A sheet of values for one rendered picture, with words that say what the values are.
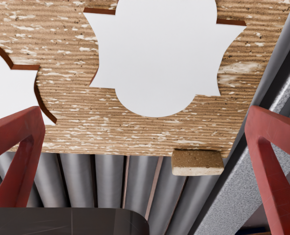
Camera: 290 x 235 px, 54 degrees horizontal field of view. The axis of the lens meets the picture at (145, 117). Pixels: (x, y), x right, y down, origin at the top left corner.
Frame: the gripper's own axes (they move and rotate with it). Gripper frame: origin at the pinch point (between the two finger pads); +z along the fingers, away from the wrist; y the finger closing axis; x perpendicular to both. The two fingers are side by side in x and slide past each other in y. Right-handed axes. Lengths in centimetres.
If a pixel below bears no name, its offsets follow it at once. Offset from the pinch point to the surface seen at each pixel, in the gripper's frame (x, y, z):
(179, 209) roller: 36.8, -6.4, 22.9
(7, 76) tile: 3.9, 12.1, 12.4
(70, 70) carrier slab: 3.7, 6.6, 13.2
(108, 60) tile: 2.2, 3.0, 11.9
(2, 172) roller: 23.0, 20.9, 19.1
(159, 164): 26.4, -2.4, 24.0
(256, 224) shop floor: 242, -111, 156
